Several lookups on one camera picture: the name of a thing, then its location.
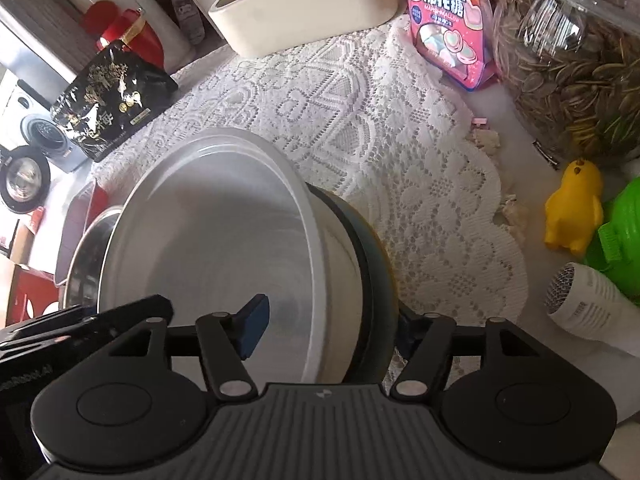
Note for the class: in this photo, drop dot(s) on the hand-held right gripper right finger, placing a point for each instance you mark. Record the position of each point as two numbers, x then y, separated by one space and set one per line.
407 337

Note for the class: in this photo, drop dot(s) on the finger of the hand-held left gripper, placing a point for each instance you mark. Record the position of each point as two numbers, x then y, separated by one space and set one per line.
140 312

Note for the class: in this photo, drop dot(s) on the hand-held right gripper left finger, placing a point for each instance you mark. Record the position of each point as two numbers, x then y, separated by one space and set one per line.
252 327

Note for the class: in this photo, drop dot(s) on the blue enamel bowl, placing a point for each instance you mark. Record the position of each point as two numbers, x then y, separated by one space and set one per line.
372 270

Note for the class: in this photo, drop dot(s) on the white bowl with red print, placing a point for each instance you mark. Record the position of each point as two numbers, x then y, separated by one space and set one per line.
215 230

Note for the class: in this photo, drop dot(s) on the stainless steel bowl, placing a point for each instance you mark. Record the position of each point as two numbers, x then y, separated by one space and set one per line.
85 265

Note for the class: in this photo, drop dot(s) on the red rectangular dish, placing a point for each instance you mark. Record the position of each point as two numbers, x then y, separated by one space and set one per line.
95 200

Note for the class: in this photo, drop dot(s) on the round glass washer door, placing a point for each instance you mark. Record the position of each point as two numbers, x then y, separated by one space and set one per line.
22 175

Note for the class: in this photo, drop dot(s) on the white toy microphone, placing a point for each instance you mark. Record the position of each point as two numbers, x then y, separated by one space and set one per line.
595 305

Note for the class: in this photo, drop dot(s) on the white lace tablecloth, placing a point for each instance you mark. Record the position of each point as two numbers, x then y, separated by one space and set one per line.
375 135

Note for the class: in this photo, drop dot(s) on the black snack bag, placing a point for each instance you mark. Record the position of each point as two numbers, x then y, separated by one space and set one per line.
110 105

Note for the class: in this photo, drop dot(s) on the yellow duck toy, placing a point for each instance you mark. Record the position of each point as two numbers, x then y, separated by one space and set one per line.
575 205

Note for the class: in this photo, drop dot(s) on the pink small clip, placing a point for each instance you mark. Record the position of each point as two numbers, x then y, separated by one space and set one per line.
480 121

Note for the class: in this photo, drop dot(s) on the black hair clip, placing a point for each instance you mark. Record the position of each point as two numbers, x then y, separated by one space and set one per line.
545 152

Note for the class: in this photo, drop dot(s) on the green gumball dispenser toy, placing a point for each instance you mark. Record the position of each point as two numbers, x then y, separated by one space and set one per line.
620 235

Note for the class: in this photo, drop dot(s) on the grey washing machine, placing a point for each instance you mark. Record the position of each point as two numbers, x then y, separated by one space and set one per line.
30 100

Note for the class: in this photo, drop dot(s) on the red lidded container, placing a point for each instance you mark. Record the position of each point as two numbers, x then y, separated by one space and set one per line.
125 25

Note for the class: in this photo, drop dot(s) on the glass jar of sunflower seeds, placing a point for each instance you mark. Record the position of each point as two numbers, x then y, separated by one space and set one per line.
565 75

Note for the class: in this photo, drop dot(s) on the cream tissue box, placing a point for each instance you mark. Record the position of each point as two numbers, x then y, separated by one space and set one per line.
300 15

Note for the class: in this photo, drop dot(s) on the pink marshmallow bag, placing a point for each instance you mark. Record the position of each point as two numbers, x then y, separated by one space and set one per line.
445 20

